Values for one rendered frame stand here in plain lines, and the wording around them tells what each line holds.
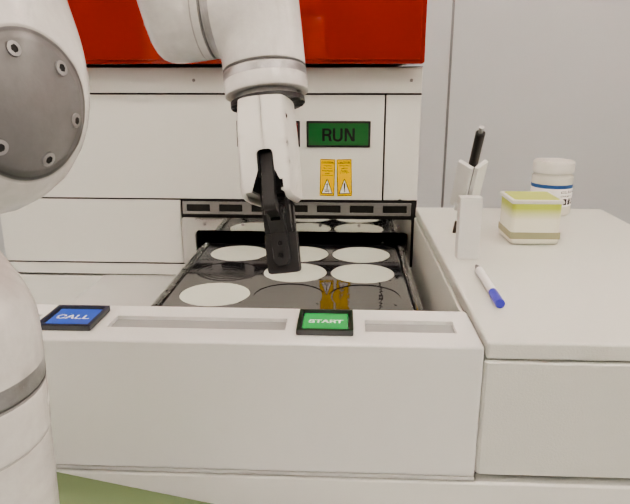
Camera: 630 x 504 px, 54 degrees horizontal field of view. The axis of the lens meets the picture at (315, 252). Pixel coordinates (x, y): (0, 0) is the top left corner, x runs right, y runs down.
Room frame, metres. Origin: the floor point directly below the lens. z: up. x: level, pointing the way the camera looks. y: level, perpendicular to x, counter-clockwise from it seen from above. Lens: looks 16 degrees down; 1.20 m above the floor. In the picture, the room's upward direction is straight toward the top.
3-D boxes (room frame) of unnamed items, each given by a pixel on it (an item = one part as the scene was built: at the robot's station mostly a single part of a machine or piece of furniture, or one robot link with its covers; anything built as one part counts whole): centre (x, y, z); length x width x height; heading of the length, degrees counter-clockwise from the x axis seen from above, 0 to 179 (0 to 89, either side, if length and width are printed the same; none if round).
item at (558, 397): (0.83, -0.35, 0.89); 0.62 x 0.35 x 0.14; 177
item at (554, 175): (1.10, -0.42, 1.01); 0.07 x 0.07 x 0.10
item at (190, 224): (1.16, 0.04, 0.89); 0.44 x 0.02 x 0.10; 87
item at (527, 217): (0.91, -0.32, 1.00); 0.07 x 0.07 x 0.07; 88
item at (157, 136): (1.18, 0.21, 1.02); 0.82 x 0.03 x 0.40; 87
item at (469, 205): (0.83, -0.21, 1.03); 0.06 x 0.04 x 0.13; 177
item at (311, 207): (1.17, 0.04, 0.96); 0.44 x 0.01 x 0.02; 87
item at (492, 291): (0.69, -0.20, 0.97); 0.14 x 0.01 x 0.01; 176
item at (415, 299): (0.94, -0.15, 0.90); 0.37 x 0.01 x 0.01; 177
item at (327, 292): (0.95, 0.03, 0.90); 0.34 x 0.34 x 0.01; 87
